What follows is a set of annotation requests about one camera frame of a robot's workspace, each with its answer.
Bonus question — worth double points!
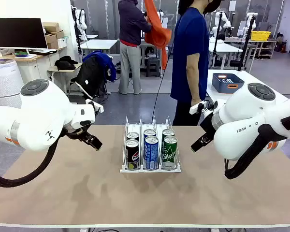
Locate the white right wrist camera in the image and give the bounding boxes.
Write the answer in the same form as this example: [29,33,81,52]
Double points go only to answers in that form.
[189,101,206,114]

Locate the black stand pole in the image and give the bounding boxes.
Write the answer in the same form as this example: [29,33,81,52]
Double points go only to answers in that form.
[211,12,223,68]
[229,14,257,71]

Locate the person in navy blue shirt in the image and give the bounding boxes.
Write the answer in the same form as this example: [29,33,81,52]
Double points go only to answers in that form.
[170,0,227,126]

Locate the blue Pocari Sweat can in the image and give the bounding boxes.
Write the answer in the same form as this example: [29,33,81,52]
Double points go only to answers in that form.
[143,129,157,139]
[144,135,160,170]

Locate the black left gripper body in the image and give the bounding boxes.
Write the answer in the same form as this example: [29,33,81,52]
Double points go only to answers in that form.
[61,120,94,141]

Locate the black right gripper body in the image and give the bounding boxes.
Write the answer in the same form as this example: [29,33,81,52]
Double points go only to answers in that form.
[200,106,219,140]

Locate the blue plastic bin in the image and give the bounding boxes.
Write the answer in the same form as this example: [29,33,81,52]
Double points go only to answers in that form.
[212,72,245,94]

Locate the white air purifier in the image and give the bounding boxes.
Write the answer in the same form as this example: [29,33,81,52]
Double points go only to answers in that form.
[0,58,24,109]

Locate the white wire can dispenser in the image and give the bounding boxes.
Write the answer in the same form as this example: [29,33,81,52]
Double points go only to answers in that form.
[119,115,182,174]

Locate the orange cloth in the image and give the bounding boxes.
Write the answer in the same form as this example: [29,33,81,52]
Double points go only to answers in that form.
[144,0,172,70]

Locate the black computer monitor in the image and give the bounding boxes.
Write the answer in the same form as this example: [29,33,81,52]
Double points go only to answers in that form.
[0,17,48,50]

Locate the small white side table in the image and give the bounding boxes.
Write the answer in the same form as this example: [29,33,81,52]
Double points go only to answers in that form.
[47,62,83,83]

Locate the white cabinet desk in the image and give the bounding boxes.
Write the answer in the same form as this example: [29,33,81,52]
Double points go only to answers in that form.
[0,47,68,84]

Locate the black sleeved right arm cable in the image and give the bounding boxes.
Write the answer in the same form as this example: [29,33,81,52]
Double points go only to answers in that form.
[224,112,290,180]

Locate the blue jacket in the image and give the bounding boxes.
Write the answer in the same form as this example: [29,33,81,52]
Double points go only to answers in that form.
[82,50,117,82]

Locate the wooden shelf rack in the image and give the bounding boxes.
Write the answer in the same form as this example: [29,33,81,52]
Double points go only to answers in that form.
[247,40,277,59]

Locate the yellow plastic crate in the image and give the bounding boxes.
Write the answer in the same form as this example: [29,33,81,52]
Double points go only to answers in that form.
[251,30,272,41]

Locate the black jacket white tag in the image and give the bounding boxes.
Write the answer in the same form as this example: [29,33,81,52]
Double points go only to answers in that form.
[73,56,109,100]

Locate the black folded clothes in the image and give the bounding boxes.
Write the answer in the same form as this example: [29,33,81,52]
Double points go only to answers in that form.
[54,55,78,71]

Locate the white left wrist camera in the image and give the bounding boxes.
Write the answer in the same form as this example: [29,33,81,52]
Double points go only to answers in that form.
[85,98,104,114]

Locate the black Pepsi can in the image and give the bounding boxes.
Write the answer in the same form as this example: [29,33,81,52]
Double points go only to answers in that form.
[126,131,140,142]
[125,139,140,170]

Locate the green Chilsung Cider can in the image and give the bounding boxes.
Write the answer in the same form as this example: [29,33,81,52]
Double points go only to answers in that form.
[162,136,178,170]
[161,129,175,139]

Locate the person in purple hoodie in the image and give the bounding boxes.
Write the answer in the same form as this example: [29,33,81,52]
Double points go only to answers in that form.
[117,0,152,95]

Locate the grey plastic stool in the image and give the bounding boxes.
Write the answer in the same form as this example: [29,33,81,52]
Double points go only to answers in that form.
[146,58,161,78]

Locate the large white table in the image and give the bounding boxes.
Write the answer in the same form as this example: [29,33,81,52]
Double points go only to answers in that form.
[206,69,290,104]

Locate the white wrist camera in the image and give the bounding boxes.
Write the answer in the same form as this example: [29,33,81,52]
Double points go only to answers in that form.
[189,101,206,114]
[85,98,104,114]

